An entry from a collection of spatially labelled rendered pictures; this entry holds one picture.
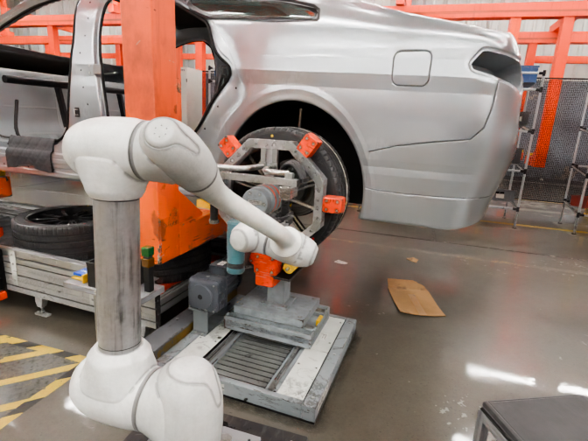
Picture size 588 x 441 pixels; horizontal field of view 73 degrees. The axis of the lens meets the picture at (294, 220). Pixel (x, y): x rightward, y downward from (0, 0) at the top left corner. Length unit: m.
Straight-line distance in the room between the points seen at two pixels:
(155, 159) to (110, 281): 0.32
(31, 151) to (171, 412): 2.54
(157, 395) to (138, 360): 0.10
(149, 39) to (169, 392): 1.39
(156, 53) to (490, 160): 1.53
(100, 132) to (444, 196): 1.52
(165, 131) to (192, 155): 0.07
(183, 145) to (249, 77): 1.41
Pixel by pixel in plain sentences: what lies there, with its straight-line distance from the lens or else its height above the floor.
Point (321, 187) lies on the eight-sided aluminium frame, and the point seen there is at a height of 0.93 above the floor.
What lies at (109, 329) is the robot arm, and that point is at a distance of 1.07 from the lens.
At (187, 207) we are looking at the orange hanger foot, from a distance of 2.14.
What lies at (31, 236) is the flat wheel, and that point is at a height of 0.44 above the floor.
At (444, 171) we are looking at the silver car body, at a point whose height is 1.02.
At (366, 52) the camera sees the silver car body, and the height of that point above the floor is 1.54.
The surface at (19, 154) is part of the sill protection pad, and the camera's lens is 3.40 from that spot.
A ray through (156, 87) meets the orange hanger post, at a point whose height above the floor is 1.32.
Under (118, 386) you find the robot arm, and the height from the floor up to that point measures 0.59.
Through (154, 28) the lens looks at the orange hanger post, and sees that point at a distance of 1.91.
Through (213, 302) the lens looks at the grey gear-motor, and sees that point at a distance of 2.11.
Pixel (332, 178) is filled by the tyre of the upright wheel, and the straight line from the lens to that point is 1.88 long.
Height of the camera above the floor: 1.22
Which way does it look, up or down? 14 degrees down
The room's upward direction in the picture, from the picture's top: 3 degrees clockwise
